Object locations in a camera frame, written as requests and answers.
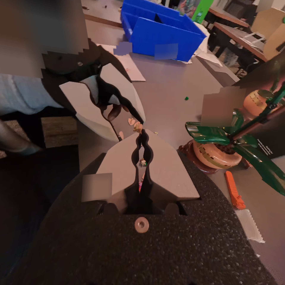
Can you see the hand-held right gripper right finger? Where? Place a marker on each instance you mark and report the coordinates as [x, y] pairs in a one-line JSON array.
[[169, 171]]

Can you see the person's left forearm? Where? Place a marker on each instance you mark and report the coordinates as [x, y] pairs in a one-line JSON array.
[[22, 95]]

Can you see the brown wooden table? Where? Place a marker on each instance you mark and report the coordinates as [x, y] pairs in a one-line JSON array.
[[229, 16], [242, 42]]

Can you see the pile of small tan bricks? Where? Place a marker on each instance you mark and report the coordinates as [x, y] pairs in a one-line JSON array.
[[131, 121]]

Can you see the dark plant toy box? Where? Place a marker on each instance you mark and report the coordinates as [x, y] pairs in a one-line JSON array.
[[262, 75]]

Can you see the tan cardboard box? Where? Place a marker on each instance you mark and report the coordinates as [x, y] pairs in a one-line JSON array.
[[271, 33]]

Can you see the green toy box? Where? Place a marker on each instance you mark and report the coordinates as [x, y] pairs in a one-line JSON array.
[[201, 10]]

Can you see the white crumpled paper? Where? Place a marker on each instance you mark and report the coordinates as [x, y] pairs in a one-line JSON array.
[[209, 51]]

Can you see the brick plant in pot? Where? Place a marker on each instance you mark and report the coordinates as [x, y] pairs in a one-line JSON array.
[[213, 155]]

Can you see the person's dark trousers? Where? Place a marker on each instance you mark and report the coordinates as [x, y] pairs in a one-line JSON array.
[[26, 200]]

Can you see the blue plastic bin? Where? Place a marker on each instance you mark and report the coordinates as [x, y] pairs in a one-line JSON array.
[[142, 9], [167, 33]]

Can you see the grey desk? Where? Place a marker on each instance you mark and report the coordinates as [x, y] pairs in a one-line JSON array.
[[169, 111]]

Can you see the person's left hand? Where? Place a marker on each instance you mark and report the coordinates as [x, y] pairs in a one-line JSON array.
[[114, 113]]

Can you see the orange brick separator tool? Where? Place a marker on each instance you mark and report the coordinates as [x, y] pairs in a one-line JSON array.
[[232, 189]]

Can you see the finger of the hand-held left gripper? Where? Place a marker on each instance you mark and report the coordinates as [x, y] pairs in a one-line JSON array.
[[82, 104], [124, 86]]

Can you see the torn white plastic bag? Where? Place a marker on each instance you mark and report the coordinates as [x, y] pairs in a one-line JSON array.
[[249, 224]]

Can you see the white table with wooden edge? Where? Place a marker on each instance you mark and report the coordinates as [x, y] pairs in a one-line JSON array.
[[100, 9]]

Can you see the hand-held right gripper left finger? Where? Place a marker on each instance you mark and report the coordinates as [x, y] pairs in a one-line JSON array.
[[121, 164]]

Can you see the white instruction booklet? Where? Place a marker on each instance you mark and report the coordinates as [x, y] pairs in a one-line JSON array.
[[131, 69]]

